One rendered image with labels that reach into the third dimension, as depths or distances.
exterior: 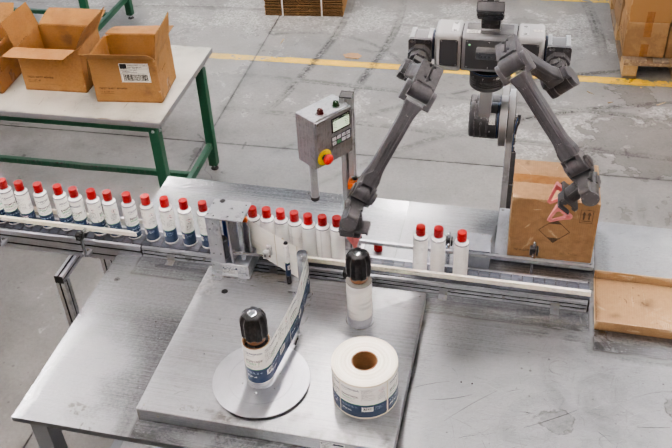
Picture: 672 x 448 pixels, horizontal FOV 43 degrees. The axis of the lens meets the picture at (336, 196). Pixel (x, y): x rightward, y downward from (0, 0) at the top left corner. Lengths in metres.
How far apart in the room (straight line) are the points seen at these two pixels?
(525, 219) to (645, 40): 3.19
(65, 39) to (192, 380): 2.52
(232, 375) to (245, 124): 3.07
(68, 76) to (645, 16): 3.65
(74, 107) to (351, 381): 2.46
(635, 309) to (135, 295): 1.76
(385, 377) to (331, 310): 0.48
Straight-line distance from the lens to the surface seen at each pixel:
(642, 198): 5.09
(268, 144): 5.42
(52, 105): 4.59
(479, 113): 3.39
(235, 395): 2.74
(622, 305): 3.16
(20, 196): 3.51
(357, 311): 2.85
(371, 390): 2.56
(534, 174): 3.20
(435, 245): 3.00
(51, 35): 4.89
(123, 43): 4.63
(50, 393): 2.98
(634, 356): 3.00
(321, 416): 2.67
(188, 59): 4.80
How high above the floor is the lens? 2.96
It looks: 37 degrees down
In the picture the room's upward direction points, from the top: 3 degrees counter-clockwise
